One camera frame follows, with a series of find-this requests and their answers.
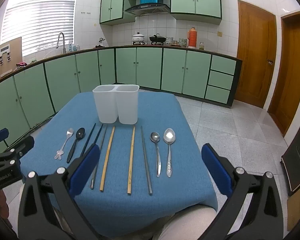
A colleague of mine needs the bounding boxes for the blue table cloth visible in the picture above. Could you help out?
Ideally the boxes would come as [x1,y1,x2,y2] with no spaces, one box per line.
[20,91,218,238]

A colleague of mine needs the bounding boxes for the black range hood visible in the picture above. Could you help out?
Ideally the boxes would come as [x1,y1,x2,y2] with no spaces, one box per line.
[124,3,171,16]

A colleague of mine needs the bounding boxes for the cardboard box on counter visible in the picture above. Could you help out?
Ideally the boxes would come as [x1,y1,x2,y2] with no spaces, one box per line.
[0,37,23,84]

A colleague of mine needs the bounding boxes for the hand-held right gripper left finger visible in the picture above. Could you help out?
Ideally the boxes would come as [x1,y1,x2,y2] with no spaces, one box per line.
[17,144,101,240]

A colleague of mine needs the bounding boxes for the small steel spoon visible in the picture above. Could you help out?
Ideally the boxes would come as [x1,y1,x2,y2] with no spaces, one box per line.
[150,131,162,178]

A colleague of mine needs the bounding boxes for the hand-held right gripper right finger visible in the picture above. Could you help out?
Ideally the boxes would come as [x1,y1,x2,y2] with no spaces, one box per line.
[201,144,285,240]

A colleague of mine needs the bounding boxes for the wooden door with handle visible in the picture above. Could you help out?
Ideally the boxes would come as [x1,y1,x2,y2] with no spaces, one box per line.
[234,0,277,109]

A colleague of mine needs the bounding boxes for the small silver flower-handle spoon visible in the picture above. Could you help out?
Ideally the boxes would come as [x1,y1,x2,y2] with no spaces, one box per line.
[54,128,74,160]

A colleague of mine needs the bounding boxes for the grey metal chopstick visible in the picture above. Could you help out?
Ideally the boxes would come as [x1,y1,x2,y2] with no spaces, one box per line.
[140,126,153,195]
[90,125,108,190]

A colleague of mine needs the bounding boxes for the green kitchen cabinets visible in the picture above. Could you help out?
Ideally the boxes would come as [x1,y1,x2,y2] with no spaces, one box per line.
[99,0,222,26]
[0,46,243,155]

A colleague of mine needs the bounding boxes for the person's beige trouser leg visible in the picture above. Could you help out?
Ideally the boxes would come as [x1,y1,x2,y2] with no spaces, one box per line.
[154,203,217,240]

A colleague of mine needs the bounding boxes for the green upper kitchen cabinets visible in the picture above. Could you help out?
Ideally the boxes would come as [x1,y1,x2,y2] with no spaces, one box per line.
[99,0,222,26]

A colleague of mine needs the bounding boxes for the orange thermos flask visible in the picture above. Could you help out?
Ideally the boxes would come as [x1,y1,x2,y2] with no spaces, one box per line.
[187,27,197,49]

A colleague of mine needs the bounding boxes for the white lidded pot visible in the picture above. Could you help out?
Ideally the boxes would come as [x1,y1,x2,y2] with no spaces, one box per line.
[132,32,146,45]

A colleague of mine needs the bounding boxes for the green lower kitchen cabinets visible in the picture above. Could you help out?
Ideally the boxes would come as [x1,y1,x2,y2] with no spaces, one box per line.
[0,46,243,155]

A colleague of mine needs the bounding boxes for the large patterned-handle steel spoon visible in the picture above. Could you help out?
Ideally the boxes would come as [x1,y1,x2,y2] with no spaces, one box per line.
[163,128,176,178]

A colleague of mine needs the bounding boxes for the white window blind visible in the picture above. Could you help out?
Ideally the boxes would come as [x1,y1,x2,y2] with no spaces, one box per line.
[0,0,80,58]

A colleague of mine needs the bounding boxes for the black spoon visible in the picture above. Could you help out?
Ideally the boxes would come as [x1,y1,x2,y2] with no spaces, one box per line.
[66,127,86,163]

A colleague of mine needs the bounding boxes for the steel kitchen faucet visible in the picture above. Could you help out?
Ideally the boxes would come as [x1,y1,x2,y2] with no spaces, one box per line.
[57,32,67,54]

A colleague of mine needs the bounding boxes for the plain wooden door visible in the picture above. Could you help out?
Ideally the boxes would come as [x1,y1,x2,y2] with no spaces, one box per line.
[267,11,300,137]

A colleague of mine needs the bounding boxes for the black wok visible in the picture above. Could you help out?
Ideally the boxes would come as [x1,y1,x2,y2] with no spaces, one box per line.
[149,33,167,45]

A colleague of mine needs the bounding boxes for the person's left hand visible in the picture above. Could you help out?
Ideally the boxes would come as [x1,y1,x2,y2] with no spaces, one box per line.
[0,191,10,220]

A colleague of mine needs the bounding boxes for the white two-compartment utensil holder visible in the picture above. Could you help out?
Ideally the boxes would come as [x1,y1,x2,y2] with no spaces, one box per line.
[92,84,140,125]

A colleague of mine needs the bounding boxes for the wooden chopstick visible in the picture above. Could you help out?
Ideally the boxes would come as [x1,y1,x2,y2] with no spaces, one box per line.
[99,126,116,192]
[126,126,136,194]

